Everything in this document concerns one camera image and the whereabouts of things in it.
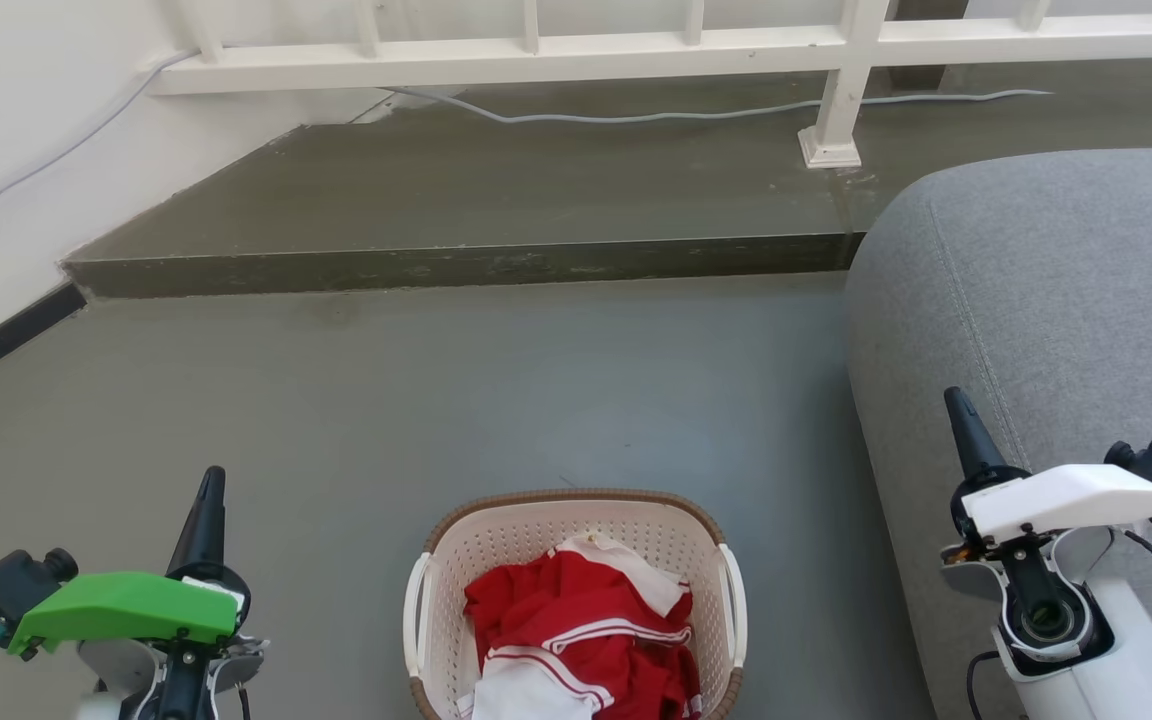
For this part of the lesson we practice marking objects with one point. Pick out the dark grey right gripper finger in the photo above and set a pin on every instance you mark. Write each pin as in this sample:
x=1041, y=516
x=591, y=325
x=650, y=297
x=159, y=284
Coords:
x=971, y=435

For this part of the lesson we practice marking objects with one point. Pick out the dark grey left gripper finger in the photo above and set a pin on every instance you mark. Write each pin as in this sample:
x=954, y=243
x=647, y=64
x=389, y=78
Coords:
x=206, y=525

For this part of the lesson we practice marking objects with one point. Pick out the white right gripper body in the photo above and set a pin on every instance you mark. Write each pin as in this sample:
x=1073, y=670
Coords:
x=1076, y=495

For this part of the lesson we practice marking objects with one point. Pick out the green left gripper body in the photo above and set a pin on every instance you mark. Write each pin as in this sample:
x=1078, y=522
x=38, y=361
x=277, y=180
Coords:
x=126, y=605

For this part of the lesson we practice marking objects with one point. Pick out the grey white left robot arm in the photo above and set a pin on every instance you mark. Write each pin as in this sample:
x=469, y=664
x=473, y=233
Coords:
x=116, y=665

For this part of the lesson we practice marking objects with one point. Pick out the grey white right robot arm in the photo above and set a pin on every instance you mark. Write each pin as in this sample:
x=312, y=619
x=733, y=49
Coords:
x=1126, y=660

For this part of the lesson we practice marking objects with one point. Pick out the cream laundry basket brown rim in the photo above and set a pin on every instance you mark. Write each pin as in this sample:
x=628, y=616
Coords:
x=536, y=525

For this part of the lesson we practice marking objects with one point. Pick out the grey fabric sofa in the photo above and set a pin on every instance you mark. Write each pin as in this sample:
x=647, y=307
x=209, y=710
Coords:
x=1056, y=290

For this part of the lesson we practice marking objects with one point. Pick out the black skirting board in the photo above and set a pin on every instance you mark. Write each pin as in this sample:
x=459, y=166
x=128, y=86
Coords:
x=6, y=335

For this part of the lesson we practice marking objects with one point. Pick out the white collar of red garment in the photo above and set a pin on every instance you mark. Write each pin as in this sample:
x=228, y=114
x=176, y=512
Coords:
x=646, y=580

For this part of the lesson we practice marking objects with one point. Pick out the white garment red trim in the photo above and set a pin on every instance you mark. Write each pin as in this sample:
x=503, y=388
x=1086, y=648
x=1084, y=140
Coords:
x=526, y=695

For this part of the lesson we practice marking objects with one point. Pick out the red garment white stripes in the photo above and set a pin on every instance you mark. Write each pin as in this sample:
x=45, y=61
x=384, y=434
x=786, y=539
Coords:
x=576, y=605

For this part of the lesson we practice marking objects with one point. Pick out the white wooden railing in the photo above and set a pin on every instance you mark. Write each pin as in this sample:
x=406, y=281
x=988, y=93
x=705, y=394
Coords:
x=536, y=62

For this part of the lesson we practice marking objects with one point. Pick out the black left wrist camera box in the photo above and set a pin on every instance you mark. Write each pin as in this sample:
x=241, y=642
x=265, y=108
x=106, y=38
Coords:
x=11, y=585

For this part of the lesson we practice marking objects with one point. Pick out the dark brown post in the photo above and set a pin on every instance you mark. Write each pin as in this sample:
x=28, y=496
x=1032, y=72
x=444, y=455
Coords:
x=921, y=75

